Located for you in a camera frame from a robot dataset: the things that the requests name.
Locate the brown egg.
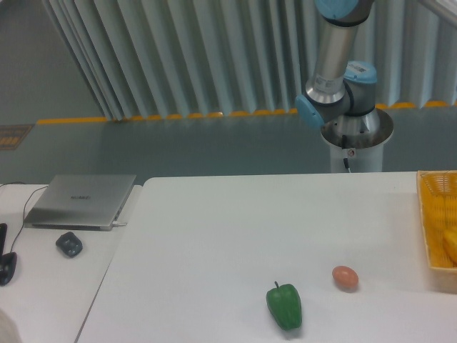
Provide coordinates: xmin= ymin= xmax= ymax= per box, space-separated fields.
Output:
xmin=332 ymin=266 xmax=359 ymax=289

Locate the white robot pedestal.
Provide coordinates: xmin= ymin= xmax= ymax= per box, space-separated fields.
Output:
xmin=321 ymin=109 xmax=393 ymax=173

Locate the black device on stand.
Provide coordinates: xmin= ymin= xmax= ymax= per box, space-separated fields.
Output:
xmin=1 ymin=223 xmax=17 ymax=287

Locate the thin black cable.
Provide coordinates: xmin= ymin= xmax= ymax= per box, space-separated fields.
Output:
xmin=0 ymin=182 xmax=51 ymax=253

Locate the silver closed laptop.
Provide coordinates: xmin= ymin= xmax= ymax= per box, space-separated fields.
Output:
xmin=24 ymin=174 xmax=136 ymax=231

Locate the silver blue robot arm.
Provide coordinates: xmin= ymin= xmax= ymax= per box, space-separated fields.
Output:
xmin=296 ymin=1 xmax=456 ymax=128

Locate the yellow woven basket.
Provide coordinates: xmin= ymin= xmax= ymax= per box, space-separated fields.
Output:
xmin=416 ymin=170 xmax=456 ymax=294

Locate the yellow fruit in basket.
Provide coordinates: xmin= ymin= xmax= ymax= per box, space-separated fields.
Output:
xmin=443 ymin=229 xmax=457 ymax=264

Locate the green bell pepper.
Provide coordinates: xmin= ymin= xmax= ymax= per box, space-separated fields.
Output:
xmin=266 ymin=282 xmax=303 ymax=331

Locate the white folding partition screen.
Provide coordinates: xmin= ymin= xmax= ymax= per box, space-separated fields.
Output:
xmin=44 ymin=1 xmax=456 ymax=121

